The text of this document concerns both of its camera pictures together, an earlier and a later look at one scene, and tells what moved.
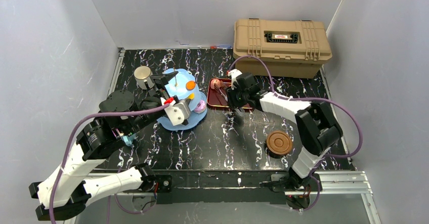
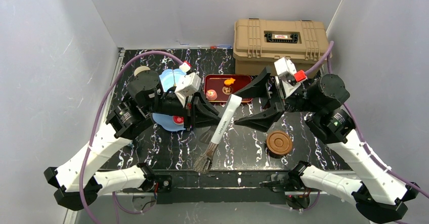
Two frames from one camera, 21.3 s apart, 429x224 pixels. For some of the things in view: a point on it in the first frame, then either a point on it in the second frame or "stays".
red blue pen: [226, 47] stays
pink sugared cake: [215, 81] to [211, 94]
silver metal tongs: [219, 86] to [204, 163]
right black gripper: [232, 93] to [276, 98]
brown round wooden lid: [278, 143] stays
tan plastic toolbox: [292, 48] stays
